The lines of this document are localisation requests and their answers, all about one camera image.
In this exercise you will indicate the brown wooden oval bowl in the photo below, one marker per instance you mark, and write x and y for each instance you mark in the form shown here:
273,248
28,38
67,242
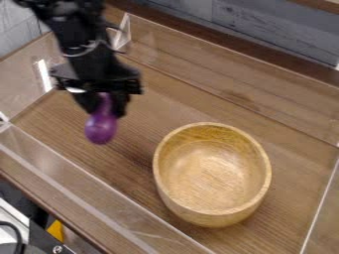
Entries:
213,173

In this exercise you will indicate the clear acrylic corner bracket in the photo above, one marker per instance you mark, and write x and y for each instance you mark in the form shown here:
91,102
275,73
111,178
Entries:
119,34

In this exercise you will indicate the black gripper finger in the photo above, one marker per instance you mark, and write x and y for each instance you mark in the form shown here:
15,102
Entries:
89,101
121,100

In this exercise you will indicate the purple toy eggplant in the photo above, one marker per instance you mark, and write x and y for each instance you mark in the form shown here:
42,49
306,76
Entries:
102,124

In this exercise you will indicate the clear acrylic barrier wall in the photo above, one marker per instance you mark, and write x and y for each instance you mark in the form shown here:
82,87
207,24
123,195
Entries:
98,187

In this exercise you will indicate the yellow object under table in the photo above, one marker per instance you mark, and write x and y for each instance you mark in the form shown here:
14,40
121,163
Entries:
57,230

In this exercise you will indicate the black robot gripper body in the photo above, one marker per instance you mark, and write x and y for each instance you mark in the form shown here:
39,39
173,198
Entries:
94,70

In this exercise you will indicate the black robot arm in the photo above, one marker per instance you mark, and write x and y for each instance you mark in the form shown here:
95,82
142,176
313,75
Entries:
75,21

